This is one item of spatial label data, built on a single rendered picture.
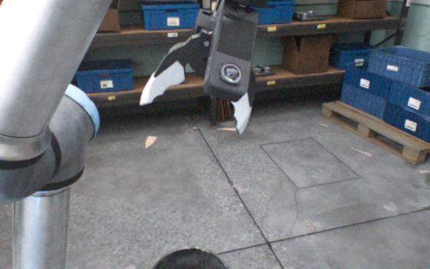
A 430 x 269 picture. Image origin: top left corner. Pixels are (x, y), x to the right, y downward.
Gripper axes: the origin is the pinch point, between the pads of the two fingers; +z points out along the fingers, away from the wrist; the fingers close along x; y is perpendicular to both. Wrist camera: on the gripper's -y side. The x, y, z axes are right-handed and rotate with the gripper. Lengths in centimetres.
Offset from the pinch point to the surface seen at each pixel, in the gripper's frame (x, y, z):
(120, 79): 36, 256, 160
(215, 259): -40, 49, 103
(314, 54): -150, 316, 97
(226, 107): -76, 280, 171
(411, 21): -259, 373, 43
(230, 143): -80, 223, 173
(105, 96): 44, 240, 172
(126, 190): 3, 146, 185
